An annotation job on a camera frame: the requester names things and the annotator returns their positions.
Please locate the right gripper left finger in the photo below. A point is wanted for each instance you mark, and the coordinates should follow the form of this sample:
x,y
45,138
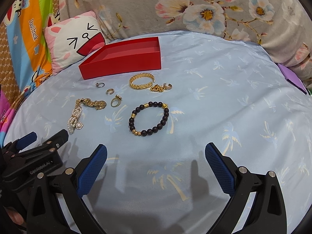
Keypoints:
x,y
45,214

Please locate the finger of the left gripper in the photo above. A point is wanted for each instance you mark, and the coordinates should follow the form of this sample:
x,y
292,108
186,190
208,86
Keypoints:
x,y
51,145
21,143

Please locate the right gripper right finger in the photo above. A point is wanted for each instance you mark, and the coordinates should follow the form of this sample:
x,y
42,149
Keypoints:
x,y
267,213

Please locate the gold wrist watch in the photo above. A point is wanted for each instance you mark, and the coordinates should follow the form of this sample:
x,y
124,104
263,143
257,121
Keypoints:
x,y
97,104

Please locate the small gold hoop earring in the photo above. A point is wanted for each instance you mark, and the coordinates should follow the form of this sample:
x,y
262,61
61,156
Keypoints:
x,y
110,91

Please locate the gold bangle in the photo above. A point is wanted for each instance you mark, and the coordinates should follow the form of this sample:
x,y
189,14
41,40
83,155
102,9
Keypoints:
x,y
141,81

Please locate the red jewelry tray box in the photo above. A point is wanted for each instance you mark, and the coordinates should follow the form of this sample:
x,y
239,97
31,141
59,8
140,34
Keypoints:
x,y
127,56

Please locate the person's left hand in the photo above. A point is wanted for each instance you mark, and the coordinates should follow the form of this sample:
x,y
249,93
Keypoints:
x,y
15,216

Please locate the pink white cat pillow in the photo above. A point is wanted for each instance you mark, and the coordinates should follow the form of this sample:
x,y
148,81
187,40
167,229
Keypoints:
x,y
71,40

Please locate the purple object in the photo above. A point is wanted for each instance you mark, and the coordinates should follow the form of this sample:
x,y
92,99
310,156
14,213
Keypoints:
x,y
292,78

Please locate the colourful cartoon blanket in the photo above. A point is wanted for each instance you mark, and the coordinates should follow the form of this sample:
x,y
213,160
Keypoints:
x,y
25,60

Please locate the grey floral blanket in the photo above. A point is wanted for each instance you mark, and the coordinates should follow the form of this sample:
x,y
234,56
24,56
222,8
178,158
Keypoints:
x,y
281,27

